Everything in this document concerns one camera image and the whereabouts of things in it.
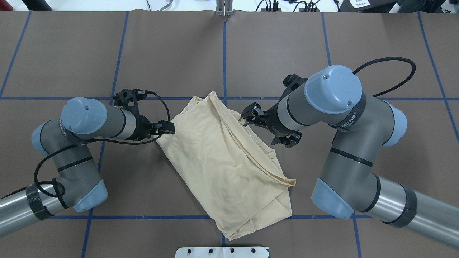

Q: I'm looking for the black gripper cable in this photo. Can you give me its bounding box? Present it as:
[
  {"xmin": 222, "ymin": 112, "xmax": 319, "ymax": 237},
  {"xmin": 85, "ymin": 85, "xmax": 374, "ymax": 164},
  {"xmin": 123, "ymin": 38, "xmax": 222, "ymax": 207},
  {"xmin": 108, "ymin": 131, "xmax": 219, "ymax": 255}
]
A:
[{"xmin": 352, "ymin": 57, "xmax": 417, "ymax": 98}]

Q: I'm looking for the cream long sleeve shirt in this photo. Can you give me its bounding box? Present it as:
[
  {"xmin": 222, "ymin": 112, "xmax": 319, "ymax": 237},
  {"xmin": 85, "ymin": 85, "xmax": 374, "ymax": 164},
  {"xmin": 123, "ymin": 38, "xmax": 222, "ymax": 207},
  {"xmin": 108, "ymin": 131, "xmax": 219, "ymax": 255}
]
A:
[{"xmin": 158, "ymin": 91, "xmax": 296, "ymax": 240}]

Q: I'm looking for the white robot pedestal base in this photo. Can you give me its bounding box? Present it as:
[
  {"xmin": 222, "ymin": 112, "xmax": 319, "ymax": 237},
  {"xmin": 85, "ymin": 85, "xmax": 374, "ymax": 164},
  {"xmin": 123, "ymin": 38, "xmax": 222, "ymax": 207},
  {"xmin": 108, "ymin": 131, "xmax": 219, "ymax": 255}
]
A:
[{"xmin": 175, "ymin": 246, "xmax": 270, "ymax": 258}]

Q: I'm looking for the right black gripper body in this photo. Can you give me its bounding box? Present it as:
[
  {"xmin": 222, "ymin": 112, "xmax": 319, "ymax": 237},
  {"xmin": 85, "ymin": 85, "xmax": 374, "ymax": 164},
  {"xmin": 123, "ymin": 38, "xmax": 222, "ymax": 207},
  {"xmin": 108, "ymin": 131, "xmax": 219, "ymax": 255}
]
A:
[{"xmin": 240, "ymin": 74, "xmax": 308, "ymax": 148}]

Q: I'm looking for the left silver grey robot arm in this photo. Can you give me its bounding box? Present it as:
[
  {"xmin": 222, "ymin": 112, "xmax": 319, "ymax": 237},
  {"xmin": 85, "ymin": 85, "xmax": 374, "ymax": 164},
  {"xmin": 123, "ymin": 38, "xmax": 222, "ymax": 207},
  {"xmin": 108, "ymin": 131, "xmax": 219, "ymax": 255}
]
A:
[{"xmin": 0, "ymin": 89, "xmax": 175, "ymax": 237}]

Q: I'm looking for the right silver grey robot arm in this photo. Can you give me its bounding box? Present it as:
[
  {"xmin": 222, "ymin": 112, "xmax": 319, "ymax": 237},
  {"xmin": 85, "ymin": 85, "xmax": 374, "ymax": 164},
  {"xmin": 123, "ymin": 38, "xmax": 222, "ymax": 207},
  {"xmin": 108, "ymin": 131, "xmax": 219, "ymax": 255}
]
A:
[{"xmin": 240, "ymin": 65, "xmax": 459, "ymax": 248}]

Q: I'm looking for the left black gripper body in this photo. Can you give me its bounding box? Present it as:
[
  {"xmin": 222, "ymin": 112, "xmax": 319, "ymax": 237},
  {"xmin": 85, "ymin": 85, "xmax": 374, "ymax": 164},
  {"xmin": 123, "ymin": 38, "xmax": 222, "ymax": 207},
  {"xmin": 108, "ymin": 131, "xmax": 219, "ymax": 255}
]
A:
[{"xmin": 113, "ymin": 89, "xmax": 175, "ymax": 141}]

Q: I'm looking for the aluminium frame post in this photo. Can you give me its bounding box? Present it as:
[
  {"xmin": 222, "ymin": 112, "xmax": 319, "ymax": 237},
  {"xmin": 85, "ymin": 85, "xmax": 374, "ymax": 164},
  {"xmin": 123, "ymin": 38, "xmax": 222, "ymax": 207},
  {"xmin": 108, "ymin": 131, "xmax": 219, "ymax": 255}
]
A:
[{"xmin": 216, "ymin": 0, "xmax": 234, "ymax": 16}]

